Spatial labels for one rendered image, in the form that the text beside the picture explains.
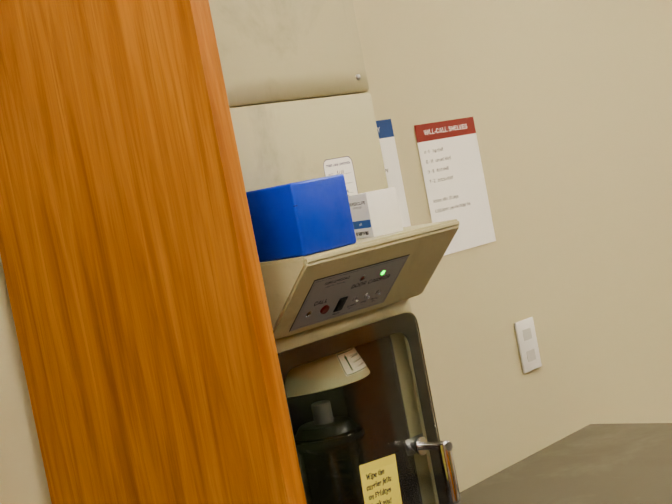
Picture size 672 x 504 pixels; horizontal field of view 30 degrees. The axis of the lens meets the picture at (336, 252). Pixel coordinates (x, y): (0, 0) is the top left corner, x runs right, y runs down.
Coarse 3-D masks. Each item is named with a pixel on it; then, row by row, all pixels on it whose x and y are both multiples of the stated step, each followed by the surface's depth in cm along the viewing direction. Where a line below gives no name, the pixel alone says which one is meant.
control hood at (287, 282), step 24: (360, 240) 165; (384, 240) 162; (408, 240) 166; (432, 240) 171; (264, 264) 156; (288, 264) 153; (312, 264) 152; (336, 264) 156; (360, 264) 161; (408, 264) 171; (432, 264) 176; (288, 288) 153; (408, 288) 176; (288, 312) 156; (360, 312) 171
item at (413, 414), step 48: (336, 336) 168; (384, 336) 175; (288, 384) 161; (336, 384) 167; (384, 384) 174; (336, 432) 166; (384, 432) 173; (432, 432) 181; (336, 480) 166; (432, 480) 180
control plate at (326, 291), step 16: (352, 272) 160; (368, 272) 163; (320, 288) 157; (336, 288) 160; (352, 288) 163; (368, 288) 167; (384, 288) 170; (304, 304) 157; (320, 304) 160; (336, 304) 163; (352, 304) 166; (368, 304) 170; (304, 320) 160; (320, 320) 163
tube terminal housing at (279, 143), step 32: (352, 96) 178; (256, 128) 163; (288, 128) 167; (320, 128) 172; (352, 128) 177; (256, 160) 162; (288, 160) 167; (320, 160) 171; (352, 160) 176; (352, 320) 173
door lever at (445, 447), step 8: (424, 440) 179; (448, 440) 176; (416, 448) 178; (424, 448) 178; (432, 448) 177; (440, 448) 175; (448, 448) 175; (440, 456) 176; (448, 456) 175; (448, 464) 175; (448, 472) 175; (448, 480) 175; (456, 480) 176; (448, 488) 176; (456, 488) 176; (448, 496) 176; (456, 496) 175
